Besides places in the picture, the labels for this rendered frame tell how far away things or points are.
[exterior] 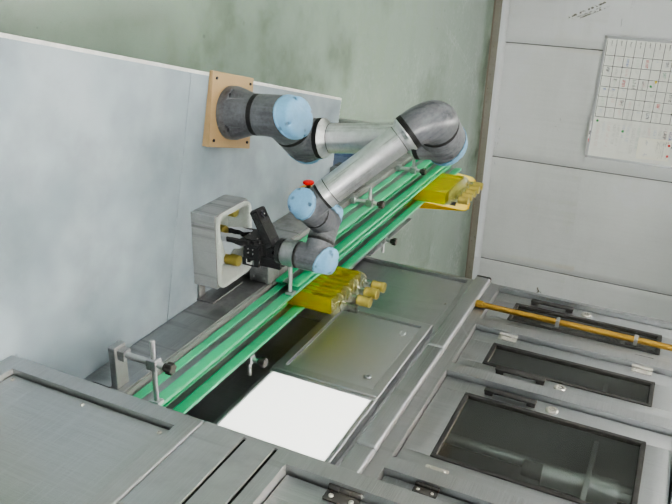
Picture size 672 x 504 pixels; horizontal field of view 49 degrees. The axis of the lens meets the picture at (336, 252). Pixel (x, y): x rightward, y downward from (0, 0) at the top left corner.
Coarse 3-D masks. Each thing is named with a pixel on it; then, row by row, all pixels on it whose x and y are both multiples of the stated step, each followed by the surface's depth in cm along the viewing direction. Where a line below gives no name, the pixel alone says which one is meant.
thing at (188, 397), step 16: (400, 208) 318; (416, 208) 320; (384, 224) 301; (368, 240) 285; (352, 256) 270; (288, 304) 235; (272, 320) 225; (288, 320) 225; (256, 336) 216; (272, 336) 217; (240, 352) 207; (208, 368) 199; (224, 368) 199; (192, 384) 192; (208, 384) 192; (176, 400) 186; (192, 400) 185
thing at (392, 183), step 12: (420, 168) 315; (384, 180) 299; (396, 180) 300; (408, 180) 302; (372, 192) 285; (384, 192) 285; (360, 204) 273; (348, 216) 261; (360, 216) 262; (300, 240) 239
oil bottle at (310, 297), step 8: (304, 288) 232; (312, 288) 232; (320, 288) 232; (296, 296) 231; (304, 296) 230; (312, 296) 229; (320, 296) 228; (328, 296) 227; (336, 296) 228; (296, 304) 232; (304, 304) 231; (312, 304) 230; (320, 304) 228; (328, 304) 227; (336, 304) 226; (328, 312) 228; (336, 312) 227
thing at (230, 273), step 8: (232, 208) 207; (240, 208) 216; (248, 208) 215; (224, 216) 204; (240, 216) 217; (248, 216) 216; (216, 224) 202; (224, 224) 218; (232, 224) 219; (240, 224) 218; (248, 224) 217; (216, 232) 203; (216, 240) 204; (216, 248) 205; (224, 264) 222; (224, 272) 217; (232, 272) 218; (240, 272) 218; (224, 280) 213; (232, 280) 214
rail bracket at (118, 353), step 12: (108, 348) 169; (120, 348) 171; (120, 360) 170; (132, 360) 169; (144, 360) 167; (156, 360) 166; (108, 372) 179; (120, 372) 172; (156, 372) 168; (168, 372) 164; (108, 384) 174; (120, 384) 173; (156, 384) 169; (156, 396) 170
